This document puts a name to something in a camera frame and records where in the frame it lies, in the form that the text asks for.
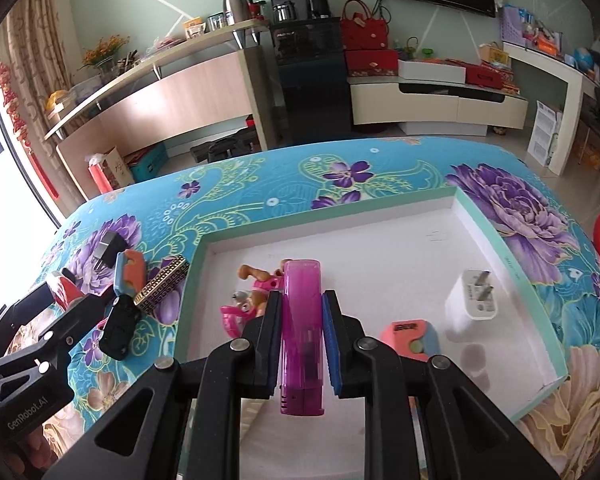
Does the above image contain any yellow container on shelf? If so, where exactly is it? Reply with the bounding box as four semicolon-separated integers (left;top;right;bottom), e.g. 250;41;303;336
45;89;76;126

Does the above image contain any pink brown puppy toy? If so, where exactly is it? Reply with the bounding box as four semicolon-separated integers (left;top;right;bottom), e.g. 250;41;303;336
220;259;288;338

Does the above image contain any steel thermos kettle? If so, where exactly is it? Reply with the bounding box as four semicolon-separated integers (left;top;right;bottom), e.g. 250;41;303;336
222;0;253;25

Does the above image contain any orange flower bouquet vase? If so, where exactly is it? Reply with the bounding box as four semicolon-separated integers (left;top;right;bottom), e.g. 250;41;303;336
82;35;129;82

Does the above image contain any red chinese knot ornament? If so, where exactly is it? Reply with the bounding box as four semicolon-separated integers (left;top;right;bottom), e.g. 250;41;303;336
0;62;59;200

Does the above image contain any magenta translucent lighter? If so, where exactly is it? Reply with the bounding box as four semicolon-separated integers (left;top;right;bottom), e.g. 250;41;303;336
280;259;324;417

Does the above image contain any black bag on floor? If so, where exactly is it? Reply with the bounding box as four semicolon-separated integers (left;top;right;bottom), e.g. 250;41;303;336
189;127;260;164

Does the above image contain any black power adapter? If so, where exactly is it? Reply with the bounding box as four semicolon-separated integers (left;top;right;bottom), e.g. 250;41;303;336
93;231;128;271

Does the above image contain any red handbag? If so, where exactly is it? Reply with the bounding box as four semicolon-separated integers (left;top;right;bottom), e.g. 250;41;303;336
340;0;389;51

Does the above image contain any person's left hand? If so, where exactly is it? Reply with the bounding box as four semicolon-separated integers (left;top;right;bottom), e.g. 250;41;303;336
4;426;58;479

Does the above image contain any red white glue bottle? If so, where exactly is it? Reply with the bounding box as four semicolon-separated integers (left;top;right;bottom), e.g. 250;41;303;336
46;272;84;311

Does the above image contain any teal white shallow box tray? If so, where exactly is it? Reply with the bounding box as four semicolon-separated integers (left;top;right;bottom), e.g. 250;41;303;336
172;185;570;480

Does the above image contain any red gift box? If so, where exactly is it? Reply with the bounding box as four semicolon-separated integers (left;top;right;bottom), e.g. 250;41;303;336
344;49;399;77

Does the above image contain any white power adapter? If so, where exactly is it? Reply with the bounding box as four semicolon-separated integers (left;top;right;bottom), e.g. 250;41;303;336
445;270;498;342

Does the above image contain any black toy car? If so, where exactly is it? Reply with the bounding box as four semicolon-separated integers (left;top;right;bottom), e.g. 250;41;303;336
99;295;142;361

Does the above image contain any red white gift bag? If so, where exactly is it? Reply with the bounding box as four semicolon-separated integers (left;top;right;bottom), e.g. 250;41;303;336
87;148;135;194

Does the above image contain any salmon blue toy knife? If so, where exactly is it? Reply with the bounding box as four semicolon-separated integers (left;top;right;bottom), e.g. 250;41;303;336
380;320;440;362

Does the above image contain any blue orange toy knife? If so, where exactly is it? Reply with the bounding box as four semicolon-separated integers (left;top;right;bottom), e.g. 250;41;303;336
114;249;146;297

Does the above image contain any black water dispenser cabinet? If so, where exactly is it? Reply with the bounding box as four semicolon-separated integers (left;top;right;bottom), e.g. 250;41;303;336
271;0;351;144

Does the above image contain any black gold patterned harmonica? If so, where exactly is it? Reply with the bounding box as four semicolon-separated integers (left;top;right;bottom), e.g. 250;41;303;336
133;256;189;313

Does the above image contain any white desk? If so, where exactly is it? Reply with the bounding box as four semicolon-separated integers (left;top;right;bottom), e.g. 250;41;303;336
503;41;596;176

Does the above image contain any curved wooden counter shelf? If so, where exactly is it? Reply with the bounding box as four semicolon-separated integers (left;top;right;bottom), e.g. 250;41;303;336
45;18;279;200

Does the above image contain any teal storage crate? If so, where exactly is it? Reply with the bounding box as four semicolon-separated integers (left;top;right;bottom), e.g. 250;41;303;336
124;143;168;182

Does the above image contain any white flat box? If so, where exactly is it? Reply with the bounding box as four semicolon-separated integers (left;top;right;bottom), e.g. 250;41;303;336
398;60;466;84

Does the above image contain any floral blue tablecloth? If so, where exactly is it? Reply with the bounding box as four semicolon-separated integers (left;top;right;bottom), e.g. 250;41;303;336
41;136;600;479

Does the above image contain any beige patterned curtain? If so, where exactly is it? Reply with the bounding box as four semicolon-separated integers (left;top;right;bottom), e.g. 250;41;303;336
0;0;83;208

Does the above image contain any cream low tv stand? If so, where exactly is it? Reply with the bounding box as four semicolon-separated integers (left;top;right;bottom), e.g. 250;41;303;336
349;77;528;136

